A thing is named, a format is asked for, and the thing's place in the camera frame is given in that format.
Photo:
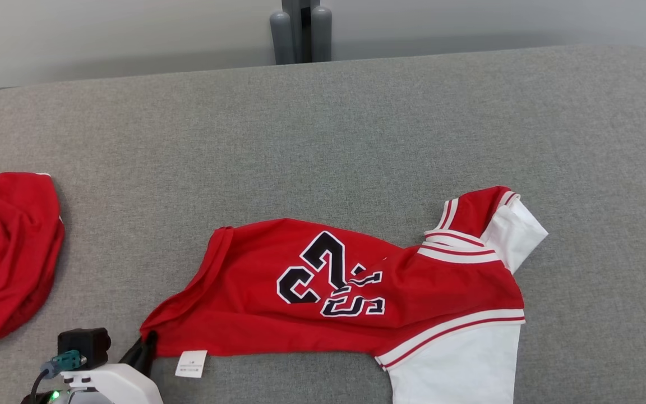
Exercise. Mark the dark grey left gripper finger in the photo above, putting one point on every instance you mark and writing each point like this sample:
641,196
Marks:
135,354
150,350

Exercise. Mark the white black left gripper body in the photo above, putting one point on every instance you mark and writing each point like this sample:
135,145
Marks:
115,387

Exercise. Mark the red white jersey shirt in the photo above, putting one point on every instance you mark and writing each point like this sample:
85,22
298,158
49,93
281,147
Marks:
255,314

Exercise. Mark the red white-trimmed shorts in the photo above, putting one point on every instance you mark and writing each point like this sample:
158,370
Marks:
9,252

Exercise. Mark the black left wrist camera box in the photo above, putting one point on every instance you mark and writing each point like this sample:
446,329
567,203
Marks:
84,343

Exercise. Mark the grey metal post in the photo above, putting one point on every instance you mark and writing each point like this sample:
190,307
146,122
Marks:
284,33

